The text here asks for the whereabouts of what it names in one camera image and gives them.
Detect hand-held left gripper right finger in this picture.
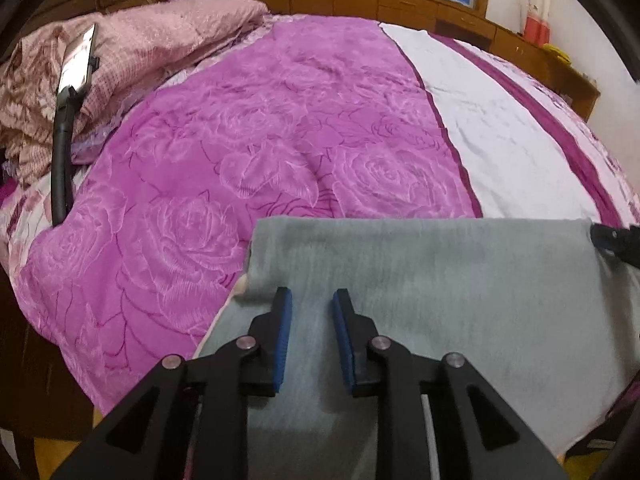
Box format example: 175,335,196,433
333,288,571,480

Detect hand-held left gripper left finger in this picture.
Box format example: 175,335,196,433
50,287,293,480

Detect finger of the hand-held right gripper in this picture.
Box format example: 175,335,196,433
590,223,640,266

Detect grey pants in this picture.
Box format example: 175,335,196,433
192,217,636,480

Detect purple rose-print bedspread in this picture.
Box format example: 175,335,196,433
7,14,640,416

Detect red and white bag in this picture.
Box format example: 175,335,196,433
524,0,555,46

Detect wooden cabinet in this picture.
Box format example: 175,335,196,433
245,0,601,123

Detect smartphone on black holder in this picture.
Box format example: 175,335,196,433
51,23,99,226

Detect pink plush blanket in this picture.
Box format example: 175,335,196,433
65,0,273,166

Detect floral patterned quilt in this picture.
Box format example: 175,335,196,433
0,22,86,191

